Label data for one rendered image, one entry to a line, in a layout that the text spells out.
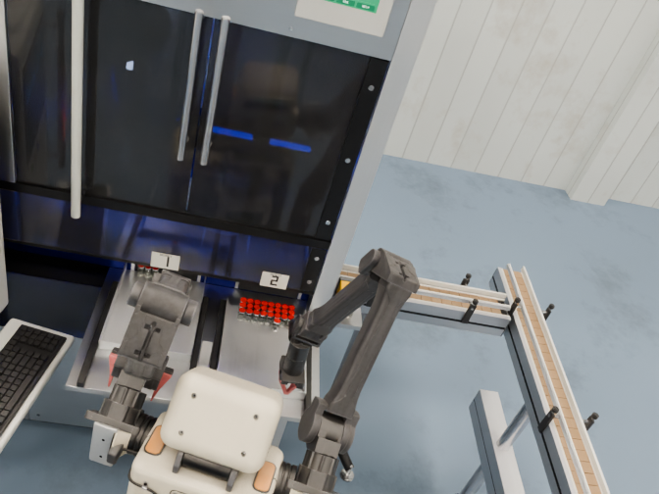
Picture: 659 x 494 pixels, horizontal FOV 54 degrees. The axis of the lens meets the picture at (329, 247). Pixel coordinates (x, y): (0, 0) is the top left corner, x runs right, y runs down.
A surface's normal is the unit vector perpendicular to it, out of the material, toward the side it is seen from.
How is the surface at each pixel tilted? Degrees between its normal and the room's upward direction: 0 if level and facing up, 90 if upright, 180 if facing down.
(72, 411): 90
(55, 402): 90
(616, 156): 90
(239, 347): 0
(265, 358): 0
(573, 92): 90
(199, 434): 48
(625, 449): 0
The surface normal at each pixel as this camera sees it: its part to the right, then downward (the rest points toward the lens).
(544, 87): 0.05, 0.64
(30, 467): 0.25, -0.75
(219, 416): 0.02, -0.07
